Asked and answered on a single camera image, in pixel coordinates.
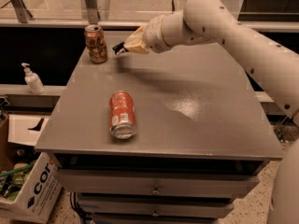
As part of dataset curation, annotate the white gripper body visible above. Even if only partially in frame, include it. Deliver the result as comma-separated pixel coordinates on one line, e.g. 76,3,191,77
142,15,171,53

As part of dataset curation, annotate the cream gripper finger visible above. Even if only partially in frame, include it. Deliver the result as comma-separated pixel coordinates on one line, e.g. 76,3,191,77
124,35,150,54
133,24,147,38

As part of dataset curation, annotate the black rxbar chocolate bar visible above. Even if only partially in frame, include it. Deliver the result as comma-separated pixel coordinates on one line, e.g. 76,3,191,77
112,42,127,55

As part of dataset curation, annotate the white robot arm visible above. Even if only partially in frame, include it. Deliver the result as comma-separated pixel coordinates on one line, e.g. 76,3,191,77
124,0,299,224

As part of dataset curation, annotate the brown upright drink can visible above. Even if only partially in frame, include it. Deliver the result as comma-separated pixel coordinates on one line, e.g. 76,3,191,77
84,24,107,63

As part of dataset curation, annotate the orange soda can lying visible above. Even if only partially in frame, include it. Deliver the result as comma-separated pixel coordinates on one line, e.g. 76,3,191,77
109,91,136,140

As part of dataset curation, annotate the white pump bottle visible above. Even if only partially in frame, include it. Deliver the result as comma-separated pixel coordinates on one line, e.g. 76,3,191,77
21,63,45,94

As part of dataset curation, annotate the grey drawer cabinet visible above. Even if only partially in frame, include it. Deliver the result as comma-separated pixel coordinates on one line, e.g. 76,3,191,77
36,44,283,224

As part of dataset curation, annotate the white cardboard box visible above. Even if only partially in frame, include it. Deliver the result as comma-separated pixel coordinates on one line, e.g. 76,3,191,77
0,153,62,224

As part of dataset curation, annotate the middle metal railing bracket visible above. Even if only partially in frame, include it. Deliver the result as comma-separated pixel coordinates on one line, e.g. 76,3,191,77
84,0,100,24

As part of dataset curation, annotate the metal railing bracket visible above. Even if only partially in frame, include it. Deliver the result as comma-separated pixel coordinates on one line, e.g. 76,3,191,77
10,0,33,23
84,0,100,24

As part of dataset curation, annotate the left metal railing bracket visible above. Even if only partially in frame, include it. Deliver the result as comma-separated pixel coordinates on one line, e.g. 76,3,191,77
10,0,33,23

